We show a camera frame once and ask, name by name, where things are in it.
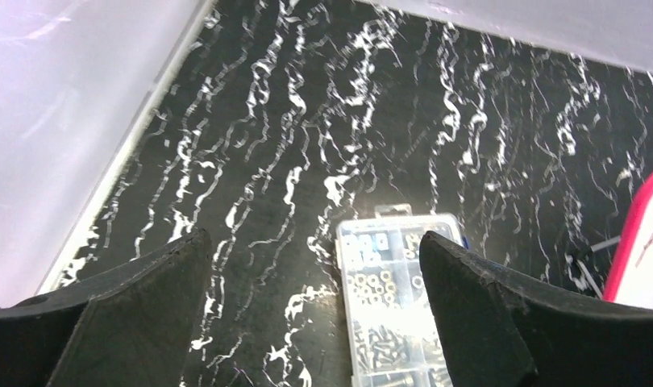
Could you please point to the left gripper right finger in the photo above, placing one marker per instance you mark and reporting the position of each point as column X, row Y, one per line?
column 500, row 327

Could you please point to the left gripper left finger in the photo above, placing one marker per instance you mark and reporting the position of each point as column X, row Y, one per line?
column 129, row 326

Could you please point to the pink framed whiteboard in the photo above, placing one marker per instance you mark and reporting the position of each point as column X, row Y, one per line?
column 630, row 279

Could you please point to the clear plastic screw box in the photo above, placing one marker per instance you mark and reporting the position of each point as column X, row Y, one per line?
column 392, row 333

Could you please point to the wire whiteboard stand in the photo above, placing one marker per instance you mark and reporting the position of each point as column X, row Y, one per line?
column 583, row 269

